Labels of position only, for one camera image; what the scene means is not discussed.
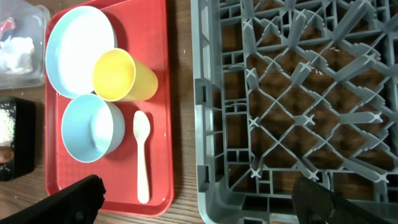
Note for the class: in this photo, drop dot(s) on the large light blue plate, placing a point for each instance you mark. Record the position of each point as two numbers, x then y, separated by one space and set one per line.
75 44

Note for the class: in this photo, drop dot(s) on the red serving tray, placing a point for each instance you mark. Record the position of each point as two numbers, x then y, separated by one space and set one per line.
126 143

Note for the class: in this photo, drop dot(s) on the yellow plastic cup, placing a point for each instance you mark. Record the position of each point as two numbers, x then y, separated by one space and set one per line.
117 76

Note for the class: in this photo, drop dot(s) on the light blue bowl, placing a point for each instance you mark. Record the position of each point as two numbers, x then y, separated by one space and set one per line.
91 128

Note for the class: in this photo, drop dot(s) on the orange carrot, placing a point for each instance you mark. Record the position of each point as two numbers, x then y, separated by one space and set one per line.
6 154

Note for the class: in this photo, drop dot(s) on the grey dishwasher rack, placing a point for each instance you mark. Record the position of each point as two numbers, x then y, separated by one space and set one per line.
294 88

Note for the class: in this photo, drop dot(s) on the pile of rice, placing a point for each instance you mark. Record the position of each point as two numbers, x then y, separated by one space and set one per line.
8 123

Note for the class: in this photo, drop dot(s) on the crumpled white tissue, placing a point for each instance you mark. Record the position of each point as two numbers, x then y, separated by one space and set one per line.
16 55

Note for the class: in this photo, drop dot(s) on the white plastic spoon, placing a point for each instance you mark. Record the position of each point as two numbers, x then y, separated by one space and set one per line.
141 131

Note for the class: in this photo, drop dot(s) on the clear plastic waste bin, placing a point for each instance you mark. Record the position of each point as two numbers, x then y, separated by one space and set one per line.
23 28

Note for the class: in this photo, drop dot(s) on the black food waste tray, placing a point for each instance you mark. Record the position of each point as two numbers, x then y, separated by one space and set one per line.
23 144

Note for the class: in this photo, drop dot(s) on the red snack wrapper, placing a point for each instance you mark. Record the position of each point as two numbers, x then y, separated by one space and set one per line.
7 25

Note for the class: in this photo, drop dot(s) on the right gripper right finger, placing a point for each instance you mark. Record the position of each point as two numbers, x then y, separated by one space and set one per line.
314 203

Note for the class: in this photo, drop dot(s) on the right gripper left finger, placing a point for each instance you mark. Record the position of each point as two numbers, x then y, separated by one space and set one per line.
78 203

